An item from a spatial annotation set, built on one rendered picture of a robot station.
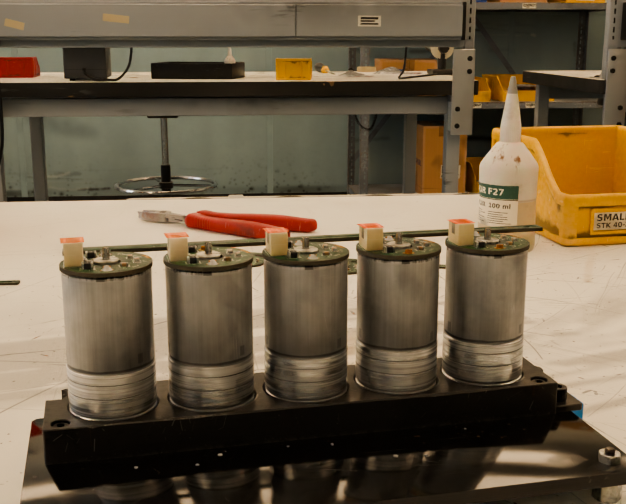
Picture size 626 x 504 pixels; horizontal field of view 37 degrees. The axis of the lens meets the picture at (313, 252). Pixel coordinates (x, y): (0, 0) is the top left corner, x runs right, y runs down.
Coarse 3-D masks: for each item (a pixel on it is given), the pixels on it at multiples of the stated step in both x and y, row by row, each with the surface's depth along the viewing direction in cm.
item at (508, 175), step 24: (504, 120) 52; (504, 144) 52; (480, 168) 53; (504, 168) 52; (528, 168) 52; (480, 192) 53; (504, 192) 52; (528, 192) 52; (480, 216) 54; (504, 216) 52; (528, 216) 53; (528, 240) 53
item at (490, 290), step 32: (448, 256) 28; (480, 256) 27; (512, 256) 27; (448, 288) 28; (480, 288) 27; (512, 288) 27; (448, 320) 28; (480, 320) 27; (512, 320) 27; (448, 352) 28; (480, 352) 27; (512, 352) 28; (480, 384) 28
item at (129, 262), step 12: (96, 252) 26; (120, 252) 26; (132, 252) 26; (60, 264) 25; (84, 264) 24; (120, 264) 25; (132, 264) 25; (144, 264) 25; (84, 276) 24; (96, 276) 24; (108, 276) 24
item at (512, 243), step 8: (448, 240) 28; (480, 240) 27; (504, 240) 28; (512, 240) 28; (520, 240) 28; (456, 248) 27; (464, 248) 27; (472, 248) 27; (480, 248) 27; (488, 248) 27; (504, 248) 27; (512, 248) 27; (520, 248) 27; (528, 248) 27
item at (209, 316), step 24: (168, 288) 25; (192, 288) 25; (216, 288) 25; (240, 288) 25; (168, 312) 26; (192, 312) 25; (216, 312) 25; (240, 312) 25; (168, 336) 26; (192, 336) 25; (216, 336) 25; (240, 336) 26; (168, 360) 26; (192, 360) 25; (216, 360) 25; (240, 360) 26; (192, 384) 26; (216, 384) 25; (240, 384) 26; (192, 408) 26; (216, 408) 26
